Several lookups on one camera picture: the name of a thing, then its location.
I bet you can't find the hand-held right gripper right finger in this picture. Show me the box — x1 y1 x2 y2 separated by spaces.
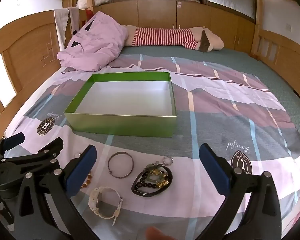
190 143 283 240

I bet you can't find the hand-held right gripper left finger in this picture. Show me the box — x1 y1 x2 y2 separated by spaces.
14 144 108 240

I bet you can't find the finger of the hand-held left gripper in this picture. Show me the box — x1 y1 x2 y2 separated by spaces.
0 132 25 155
1 137 64 180

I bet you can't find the amber bead bracelet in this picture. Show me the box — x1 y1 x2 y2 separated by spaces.
81 171 93 189

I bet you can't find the white wrist watch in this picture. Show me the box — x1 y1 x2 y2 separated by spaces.
88 186 123 227

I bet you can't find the green cardboard box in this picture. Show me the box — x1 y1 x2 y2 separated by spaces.
63 71 178 138

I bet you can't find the person's right hand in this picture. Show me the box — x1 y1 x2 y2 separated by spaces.
144 226 177 240

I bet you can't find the silver metal bangle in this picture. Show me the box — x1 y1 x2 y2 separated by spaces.
107 151 135 179

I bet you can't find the green jade pendant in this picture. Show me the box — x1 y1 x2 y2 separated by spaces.
143 163 165 183

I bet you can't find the wooden bed headboard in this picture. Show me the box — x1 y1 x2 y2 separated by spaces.
0 10 74 140

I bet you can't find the pink quilt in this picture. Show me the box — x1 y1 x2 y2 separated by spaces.
57 11 129 72

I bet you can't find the grey hanging towel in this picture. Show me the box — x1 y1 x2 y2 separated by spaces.
54 7 80 51

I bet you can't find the striped long plush toy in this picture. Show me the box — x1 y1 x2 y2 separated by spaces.
122 26 225 53

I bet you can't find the black and gold bead bracelet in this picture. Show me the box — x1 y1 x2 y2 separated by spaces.
136 170 169 189

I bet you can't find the wooden bed rail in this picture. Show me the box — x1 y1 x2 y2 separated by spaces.
250 27 300 103

